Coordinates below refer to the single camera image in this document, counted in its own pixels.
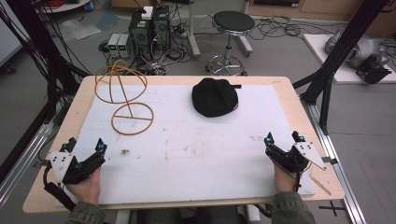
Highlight black device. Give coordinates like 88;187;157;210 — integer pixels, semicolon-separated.
355;59;393;85

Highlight black computer tower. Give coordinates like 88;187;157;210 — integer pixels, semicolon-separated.
128;10;154;60
151;5;172;52

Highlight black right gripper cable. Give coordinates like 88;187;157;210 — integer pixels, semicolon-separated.
292;160;313;193

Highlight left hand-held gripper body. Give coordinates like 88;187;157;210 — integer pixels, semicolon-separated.
49;150;107;185

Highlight wire hat stand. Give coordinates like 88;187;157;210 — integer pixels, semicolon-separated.
93;59;155;136

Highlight white floor platform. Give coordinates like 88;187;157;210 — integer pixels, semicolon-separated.
302;33;396;85

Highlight white box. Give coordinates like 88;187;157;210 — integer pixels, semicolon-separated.
140;6;155;21

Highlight tangle of floor cables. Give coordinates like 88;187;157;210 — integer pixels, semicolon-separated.
248;15;339;42

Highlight white foam mat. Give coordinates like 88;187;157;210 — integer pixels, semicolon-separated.
55;83;316;209

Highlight grey table leg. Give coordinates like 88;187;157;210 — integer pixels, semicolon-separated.
186;0;202;60

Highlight black metal frame post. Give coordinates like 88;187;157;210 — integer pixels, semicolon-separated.
292;0;396;135
0;0;92;185

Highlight thin wooden stick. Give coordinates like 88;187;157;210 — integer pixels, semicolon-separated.
308;175;332;197

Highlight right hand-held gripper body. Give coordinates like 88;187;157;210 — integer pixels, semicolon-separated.
264;141;328;174

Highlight black knit hat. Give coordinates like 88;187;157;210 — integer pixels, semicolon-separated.
191;77;243;119

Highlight metal table clamp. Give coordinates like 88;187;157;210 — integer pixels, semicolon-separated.
321;156;339;166
32;160;51;170

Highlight person's left hand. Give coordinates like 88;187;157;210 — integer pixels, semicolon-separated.
65;167;103;205

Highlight grey power supply unit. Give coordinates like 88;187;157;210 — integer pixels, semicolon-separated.
106;33;121;59
117;33;131;59

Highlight person's right hand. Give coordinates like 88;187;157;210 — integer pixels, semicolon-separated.
273;160;302;193

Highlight grey machine housing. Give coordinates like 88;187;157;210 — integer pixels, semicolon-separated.
324;28;390;70

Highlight black round stool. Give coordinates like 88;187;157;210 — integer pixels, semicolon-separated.
205;9;257;77

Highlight aluminium rail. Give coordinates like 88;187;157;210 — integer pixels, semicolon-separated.
301;94;368;224
0;122;55;209

